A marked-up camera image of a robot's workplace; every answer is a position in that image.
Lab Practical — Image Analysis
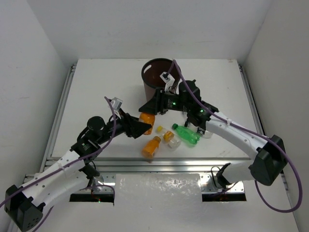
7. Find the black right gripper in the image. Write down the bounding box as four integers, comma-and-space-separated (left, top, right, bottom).
139, 87, 190, 115

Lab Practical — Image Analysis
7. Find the orange bottle barcode label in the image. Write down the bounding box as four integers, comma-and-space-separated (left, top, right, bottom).
139, 113, 155, 135

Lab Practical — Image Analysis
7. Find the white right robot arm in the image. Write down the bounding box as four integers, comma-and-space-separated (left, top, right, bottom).
153, 81, 287, 188

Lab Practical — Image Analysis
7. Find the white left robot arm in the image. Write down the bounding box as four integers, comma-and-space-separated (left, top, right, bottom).
0, 98, 152, 232

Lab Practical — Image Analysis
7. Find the brown garbage bin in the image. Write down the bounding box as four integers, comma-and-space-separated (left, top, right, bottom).
141, 58, 180, 105

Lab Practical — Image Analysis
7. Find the orange juice bottle front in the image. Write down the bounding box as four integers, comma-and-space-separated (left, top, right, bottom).
141, 136, 161, 159

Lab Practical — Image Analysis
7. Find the clear bottle yellow cap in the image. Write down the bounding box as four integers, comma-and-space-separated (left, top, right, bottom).
156, 126, 181, 150

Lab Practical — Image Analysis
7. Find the green plastic bottle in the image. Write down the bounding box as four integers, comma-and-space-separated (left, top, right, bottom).
172, 123, 200, 145

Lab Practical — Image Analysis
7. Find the clear bottle black label lying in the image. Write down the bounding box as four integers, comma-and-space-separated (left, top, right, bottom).
184, 121, 213, 139

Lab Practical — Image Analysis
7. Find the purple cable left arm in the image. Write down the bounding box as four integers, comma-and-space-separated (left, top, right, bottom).
0, 96, 118, 232

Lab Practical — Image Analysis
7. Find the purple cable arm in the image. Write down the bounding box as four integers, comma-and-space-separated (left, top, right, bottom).
0, 96, 118, 232
168, 59, 303, 213

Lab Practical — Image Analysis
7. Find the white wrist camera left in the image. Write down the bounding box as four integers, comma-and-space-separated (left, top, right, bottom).
110, 97, 123, 113

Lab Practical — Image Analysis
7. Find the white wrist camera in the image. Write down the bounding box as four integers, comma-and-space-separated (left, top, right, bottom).
110, 97, 123, 113
160, 72, 177, 93

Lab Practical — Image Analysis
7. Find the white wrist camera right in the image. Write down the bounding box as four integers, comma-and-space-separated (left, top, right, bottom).
160, 72, 177, 93

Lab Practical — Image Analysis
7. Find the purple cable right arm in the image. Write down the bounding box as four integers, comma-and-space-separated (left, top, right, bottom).
168, 59, 303, 213

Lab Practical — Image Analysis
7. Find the aluminium frame rail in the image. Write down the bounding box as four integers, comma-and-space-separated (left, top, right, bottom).
7, 60, 289, 232

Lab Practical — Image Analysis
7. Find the black cable loop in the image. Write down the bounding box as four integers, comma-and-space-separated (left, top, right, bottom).
209, 165, 222, 186

